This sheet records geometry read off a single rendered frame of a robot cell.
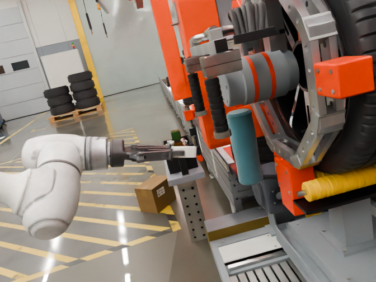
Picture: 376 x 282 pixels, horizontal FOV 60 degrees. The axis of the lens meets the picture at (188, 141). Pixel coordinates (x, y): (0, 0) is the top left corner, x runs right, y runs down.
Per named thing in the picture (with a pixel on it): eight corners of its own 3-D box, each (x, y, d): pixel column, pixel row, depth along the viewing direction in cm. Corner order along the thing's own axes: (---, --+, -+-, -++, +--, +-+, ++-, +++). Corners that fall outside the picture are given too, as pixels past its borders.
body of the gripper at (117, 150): (108, 142, 82) (145, 142, 84) (109, 136, 91) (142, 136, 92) (108, 171, 84) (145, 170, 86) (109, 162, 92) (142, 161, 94)
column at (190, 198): (209, 237, 175) (192, 165, 165) (191, 242, 175) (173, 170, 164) (206, 228, 185) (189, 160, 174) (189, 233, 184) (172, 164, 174)
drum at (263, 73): (304, 95, 92) (297, 44, 89) (232, 113, 91) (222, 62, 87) (283, 90, 106) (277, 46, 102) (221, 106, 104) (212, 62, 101)
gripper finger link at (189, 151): (171, 146, 90) (172, 147, 90) (196, 146, 92) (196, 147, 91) (171, 157, 91) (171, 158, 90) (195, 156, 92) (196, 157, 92)
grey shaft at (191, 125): (203, 161, 279) (190, 105, 266) (197, 163, 278) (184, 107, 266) (201, 159, 287) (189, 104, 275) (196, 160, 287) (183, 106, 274)
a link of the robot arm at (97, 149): (88, 134, 90) (110, 133, 91) (89, 165, 91) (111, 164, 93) (84, 140, 81) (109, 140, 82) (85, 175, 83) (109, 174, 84)
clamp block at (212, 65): (243, 69, 76) (239, 46, 74) (206, 79, 75) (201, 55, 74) (238, 69, 81) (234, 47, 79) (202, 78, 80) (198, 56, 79)
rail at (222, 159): (249, 200, 170) (242, 160, 164) (233, 204, 169) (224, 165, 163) (189, 118, 408) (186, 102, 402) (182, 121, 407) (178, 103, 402)
